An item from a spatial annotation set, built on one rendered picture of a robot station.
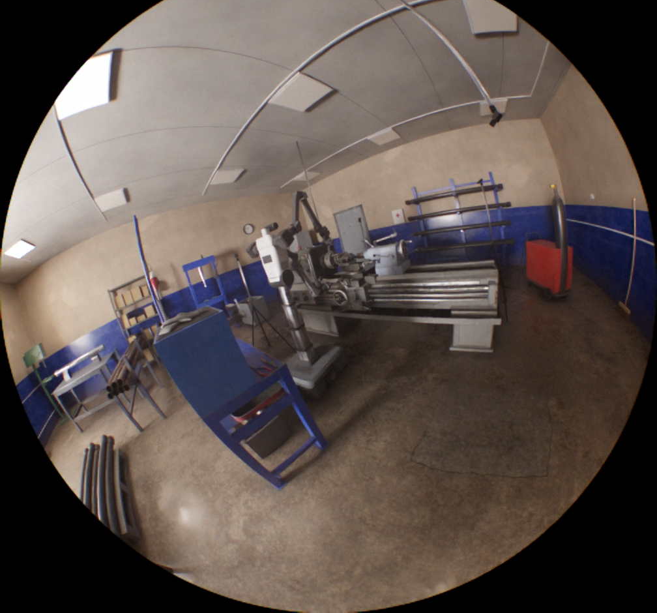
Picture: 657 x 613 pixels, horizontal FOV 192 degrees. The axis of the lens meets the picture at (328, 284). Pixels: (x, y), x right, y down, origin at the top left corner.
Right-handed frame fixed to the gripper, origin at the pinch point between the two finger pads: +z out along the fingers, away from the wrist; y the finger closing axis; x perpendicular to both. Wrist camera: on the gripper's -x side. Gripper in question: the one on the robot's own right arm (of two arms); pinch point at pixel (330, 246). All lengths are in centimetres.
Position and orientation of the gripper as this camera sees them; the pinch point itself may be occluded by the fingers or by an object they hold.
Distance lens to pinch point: 212.3
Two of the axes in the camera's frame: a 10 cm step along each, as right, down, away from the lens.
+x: -3.2, 7.6, -5.7
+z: 4.8, 6.5, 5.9
